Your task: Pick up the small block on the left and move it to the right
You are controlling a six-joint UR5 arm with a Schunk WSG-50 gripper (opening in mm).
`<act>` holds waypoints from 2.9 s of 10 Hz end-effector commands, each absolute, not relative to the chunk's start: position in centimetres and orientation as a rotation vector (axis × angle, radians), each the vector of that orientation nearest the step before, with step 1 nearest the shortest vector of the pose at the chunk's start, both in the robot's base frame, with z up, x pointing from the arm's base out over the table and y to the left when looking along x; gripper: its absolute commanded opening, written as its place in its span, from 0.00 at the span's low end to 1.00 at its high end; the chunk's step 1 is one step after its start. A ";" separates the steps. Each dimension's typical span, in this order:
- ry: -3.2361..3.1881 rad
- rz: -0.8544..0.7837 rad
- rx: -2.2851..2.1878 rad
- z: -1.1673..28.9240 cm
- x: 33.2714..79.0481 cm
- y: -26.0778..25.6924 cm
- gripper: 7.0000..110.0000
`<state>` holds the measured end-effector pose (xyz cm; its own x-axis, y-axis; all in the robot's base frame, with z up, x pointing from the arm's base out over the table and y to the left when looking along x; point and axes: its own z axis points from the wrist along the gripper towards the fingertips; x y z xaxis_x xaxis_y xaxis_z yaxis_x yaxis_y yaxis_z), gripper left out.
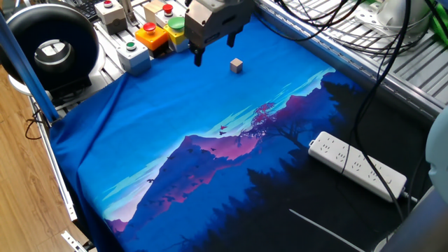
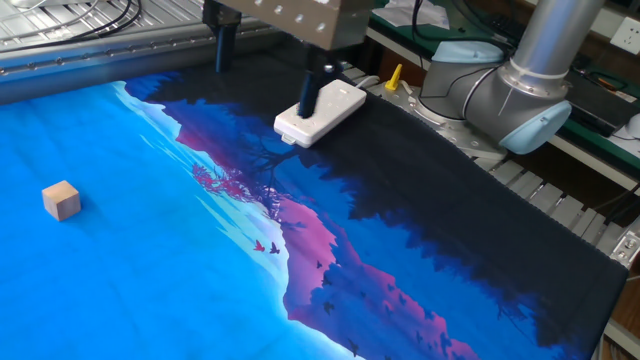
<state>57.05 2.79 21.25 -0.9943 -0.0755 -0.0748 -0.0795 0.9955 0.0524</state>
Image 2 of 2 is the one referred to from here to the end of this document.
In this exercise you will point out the silver metal gripper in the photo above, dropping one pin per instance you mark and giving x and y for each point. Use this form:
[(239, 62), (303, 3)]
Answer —
[(320, 20)]

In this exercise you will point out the small wooden cube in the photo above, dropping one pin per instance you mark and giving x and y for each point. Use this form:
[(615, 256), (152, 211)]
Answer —
[(61, 201)]

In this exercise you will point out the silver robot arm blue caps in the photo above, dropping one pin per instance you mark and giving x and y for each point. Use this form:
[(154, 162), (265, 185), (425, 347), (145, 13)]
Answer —
[(545, 40)]

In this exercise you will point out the white power strip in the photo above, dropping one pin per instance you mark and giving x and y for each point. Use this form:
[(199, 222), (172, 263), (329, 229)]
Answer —
[(325, 112)]

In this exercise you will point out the yellow plastic clip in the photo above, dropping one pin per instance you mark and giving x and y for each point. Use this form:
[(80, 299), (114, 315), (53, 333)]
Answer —
[(395, 77)]

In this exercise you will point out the white paper sheet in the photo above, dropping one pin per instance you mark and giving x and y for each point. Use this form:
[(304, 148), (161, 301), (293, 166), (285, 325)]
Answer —
[(415, 12)]

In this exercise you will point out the green topped desk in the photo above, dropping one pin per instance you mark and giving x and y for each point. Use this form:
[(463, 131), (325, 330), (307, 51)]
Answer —
[(425, 39)]

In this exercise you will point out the mountain landscape printed cloth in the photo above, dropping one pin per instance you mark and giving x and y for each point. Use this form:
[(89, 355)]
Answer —
[(150, 250)]

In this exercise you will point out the black laptop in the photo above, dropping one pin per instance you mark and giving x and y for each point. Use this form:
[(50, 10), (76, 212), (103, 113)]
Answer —
[(595, 107)]

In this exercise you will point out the white computer mouse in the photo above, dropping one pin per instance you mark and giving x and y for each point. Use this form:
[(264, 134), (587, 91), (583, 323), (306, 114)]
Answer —
[(634, 126)]

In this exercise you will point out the aluminium frame rail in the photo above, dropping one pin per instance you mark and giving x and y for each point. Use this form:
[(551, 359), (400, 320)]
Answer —
[(100, 62)]

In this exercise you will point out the white wall outlet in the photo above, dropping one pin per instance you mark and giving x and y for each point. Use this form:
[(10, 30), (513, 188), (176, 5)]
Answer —
[(627, 35)]

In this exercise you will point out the silver corner bracket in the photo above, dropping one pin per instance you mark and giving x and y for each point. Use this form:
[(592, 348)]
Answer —
[(627, 247)]

